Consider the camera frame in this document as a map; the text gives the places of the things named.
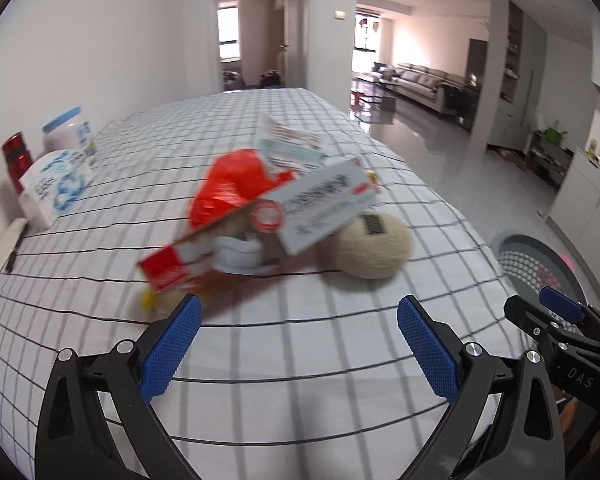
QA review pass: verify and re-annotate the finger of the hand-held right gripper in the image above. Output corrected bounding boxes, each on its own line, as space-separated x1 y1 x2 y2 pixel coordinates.
503 294 583 357
539 286 600 347

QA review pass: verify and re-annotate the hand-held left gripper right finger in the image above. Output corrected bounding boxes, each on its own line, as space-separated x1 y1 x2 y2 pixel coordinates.
396 295 566 480

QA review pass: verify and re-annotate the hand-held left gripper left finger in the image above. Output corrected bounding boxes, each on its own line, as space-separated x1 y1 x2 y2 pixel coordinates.
34 292 203 480

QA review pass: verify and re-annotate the grey perforated basket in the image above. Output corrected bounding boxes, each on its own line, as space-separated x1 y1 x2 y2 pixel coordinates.
491 230 600 346

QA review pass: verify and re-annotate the red and white box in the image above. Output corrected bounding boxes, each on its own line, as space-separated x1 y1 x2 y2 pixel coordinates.
139 200 261 295

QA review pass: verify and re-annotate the red plastic bag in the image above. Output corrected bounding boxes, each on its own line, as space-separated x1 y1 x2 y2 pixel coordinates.
189 149 298 233

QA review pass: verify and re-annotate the light blue wet wipes packet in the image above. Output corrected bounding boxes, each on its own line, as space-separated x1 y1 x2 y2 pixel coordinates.
257 112 328 171

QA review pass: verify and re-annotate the white counter cabinet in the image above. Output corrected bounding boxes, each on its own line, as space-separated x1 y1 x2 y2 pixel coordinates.
550 147 600 281

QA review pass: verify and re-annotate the white checked tablecloth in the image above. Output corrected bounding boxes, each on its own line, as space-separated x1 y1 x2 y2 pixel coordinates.
0 87 518 480

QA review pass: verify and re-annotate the beige round plush cushion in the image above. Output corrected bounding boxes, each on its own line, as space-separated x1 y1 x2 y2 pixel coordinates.
330 210 413 280

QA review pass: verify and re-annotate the white plastic container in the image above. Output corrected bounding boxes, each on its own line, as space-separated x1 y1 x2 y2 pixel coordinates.
212 235 281 276

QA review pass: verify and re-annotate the green potted plant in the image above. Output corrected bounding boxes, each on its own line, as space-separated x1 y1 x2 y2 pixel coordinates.
540 121 568 148

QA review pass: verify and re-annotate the white box with red label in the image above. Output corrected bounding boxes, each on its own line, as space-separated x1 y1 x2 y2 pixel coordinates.
252 156 381 256

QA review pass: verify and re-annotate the white notebook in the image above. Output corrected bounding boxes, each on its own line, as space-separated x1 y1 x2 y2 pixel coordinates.
0 217 28 286

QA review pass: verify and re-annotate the white and blue tissue packet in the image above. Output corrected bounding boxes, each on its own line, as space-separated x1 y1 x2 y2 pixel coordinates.
19 150 93 231

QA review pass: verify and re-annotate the white shelf unit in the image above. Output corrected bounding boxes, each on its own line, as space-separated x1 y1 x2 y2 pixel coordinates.
487 0 548 151

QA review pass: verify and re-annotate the white jar with blue lid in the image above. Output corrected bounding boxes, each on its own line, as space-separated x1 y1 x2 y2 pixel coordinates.
41 106 98 166

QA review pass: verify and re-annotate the beige sofa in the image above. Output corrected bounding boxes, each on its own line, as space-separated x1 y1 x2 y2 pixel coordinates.
372 62 481 116

